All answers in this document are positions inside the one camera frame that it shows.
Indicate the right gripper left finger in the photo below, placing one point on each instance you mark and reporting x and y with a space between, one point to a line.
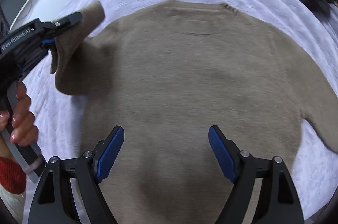
53 201

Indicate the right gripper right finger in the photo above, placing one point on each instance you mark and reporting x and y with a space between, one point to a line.
278 201

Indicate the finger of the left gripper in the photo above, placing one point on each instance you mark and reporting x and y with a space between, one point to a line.
66 23

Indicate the beige knit sweater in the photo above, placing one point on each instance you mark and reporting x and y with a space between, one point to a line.
166 74

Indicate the left hand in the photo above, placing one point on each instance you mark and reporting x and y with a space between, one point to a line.
24 130

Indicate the red sleeve cuff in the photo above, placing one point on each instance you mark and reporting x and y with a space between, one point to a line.
12 177

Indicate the white textured bedspread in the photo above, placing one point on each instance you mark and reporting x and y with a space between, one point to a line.
314 169

